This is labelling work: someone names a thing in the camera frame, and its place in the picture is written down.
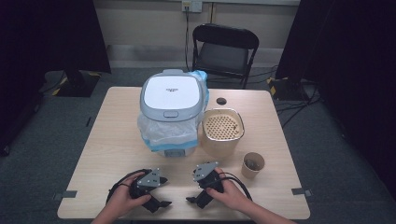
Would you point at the dark wet tea leaves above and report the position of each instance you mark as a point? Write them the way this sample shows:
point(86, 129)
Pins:
point(252, 165)

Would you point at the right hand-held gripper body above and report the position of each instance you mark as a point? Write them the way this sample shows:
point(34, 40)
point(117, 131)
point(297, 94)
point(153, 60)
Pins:
point(204, 171)

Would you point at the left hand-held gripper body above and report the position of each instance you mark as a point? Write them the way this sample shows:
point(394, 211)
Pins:
point(152, 179)

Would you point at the person's left hand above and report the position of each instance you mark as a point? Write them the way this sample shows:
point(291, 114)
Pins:
point(121, 199)

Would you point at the white wall outlet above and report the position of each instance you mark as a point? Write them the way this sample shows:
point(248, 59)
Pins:
point(191, 6)

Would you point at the beige container with strainer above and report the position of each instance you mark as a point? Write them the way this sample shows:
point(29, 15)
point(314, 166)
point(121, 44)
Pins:
point(219, 146)

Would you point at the black folding chair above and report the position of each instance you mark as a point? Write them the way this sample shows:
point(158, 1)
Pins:
point(224, 56)

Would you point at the person's right hand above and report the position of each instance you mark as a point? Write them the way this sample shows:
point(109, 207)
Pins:
point(232, 196)

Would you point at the black curtain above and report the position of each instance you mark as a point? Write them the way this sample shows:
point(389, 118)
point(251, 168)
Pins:
point(348, 62)
point(46, 37)

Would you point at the brown paper cup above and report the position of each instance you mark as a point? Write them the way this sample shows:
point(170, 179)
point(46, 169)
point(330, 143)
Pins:
point(249, 172)

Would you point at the black stand base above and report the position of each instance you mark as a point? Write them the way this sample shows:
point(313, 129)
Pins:
point(288, 88)
point(79, 85)

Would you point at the white lidded trash bin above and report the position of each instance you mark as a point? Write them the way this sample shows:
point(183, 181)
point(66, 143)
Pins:
point(172, 93)

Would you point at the clear plastic bin liner bag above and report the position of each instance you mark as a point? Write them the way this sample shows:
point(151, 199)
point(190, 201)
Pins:
point(165, 132)

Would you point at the grey tape strip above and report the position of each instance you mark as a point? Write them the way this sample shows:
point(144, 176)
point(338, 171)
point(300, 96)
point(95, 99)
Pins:
point(66, 194)
point(301, 191)

